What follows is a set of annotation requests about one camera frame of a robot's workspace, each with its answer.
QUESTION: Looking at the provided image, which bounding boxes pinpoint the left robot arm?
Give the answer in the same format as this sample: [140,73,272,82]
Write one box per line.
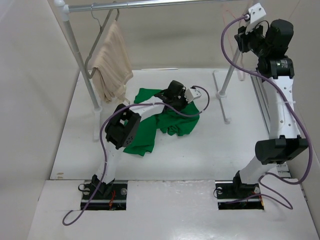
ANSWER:
[90,80,201,199]

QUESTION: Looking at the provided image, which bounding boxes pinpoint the green t shirt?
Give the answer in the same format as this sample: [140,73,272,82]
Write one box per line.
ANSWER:
[122,87,201,157]

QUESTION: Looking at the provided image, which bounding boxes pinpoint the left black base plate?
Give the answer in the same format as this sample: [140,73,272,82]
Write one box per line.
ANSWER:
[78,180,128,211]

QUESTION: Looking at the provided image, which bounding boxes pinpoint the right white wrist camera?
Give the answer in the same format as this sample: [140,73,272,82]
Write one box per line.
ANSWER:
[246,2,267,28]

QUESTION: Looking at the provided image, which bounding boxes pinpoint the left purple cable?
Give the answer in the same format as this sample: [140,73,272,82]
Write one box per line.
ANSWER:
[61,86,210,226]

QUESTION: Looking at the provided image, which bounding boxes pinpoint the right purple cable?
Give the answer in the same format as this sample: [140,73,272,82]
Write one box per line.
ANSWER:
[221,14,314,210]

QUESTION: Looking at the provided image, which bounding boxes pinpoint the metal clothes rack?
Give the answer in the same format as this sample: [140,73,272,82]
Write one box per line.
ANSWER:
[53,0,263,142]

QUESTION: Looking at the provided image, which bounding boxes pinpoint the pink wire hanger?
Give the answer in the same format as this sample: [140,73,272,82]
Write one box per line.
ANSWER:
[222,3,246,82]

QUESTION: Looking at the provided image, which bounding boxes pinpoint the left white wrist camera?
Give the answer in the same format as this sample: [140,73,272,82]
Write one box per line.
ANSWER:
[184,86,202,104]

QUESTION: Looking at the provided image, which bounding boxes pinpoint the grey plastic hanger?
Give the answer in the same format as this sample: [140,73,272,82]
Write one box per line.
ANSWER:
[84,4,114,79]

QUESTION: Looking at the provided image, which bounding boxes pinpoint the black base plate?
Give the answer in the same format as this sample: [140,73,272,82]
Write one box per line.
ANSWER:
[78,180,128,211]
[213,181,264,210]

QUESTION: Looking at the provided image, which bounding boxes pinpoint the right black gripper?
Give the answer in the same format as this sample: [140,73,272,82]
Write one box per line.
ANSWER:
[234,20,271,58]

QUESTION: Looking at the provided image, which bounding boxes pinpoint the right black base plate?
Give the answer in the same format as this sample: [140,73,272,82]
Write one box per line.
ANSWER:
[213,181,264,210]

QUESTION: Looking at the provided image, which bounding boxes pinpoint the purple cable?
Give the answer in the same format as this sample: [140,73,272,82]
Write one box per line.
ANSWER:
[221,14,314,210]
[61,86,210,226]

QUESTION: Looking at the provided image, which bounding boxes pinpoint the beige ribbed garment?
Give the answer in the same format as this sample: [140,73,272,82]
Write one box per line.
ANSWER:
[92,20,134,103]

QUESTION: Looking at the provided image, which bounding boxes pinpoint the aluminium rail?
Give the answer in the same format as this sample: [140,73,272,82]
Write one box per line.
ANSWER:
[240,76,313,185]

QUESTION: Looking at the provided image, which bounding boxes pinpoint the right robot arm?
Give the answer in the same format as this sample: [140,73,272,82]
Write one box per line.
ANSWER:
[231,19,308,197]

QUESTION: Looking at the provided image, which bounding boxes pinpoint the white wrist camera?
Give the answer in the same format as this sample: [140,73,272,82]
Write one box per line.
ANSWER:
[184,86,202,104]
[246,2,267,28]

